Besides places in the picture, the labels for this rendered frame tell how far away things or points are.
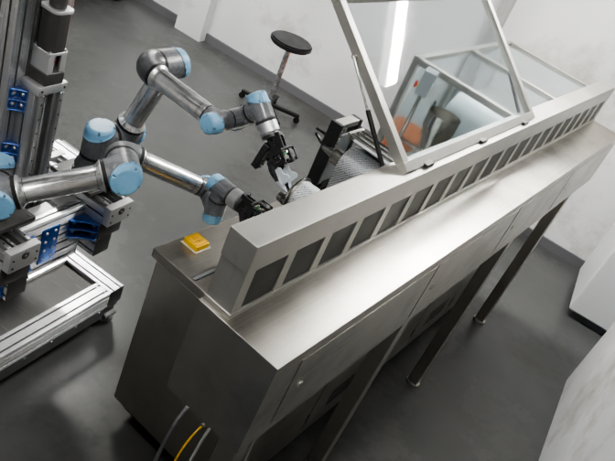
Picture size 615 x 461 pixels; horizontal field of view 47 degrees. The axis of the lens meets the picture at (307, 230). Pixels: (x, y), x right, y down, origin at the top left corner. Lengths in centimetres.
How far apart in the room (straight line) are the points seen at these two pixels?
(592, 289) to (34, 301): 364
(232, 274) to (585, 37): 446
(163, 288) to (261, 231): 117
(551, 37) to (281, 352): 446
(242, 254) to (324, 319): 32
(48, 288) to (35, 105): 99
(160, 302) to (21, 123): 82
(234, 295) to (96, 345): 196
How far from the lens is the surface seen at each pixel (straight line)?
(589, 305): 534
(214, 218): 269
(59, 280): 343
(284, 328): 164
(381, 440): 362
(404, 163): 203
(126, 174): 246
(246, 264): 150
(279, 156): 246
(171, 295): 263
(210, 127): 244
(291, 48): 561
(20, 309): 327
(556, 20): 571
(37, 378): 330
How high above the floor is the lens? 249
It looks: 32 degrees down
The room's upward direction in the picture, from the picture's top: 24 degrees clockwise
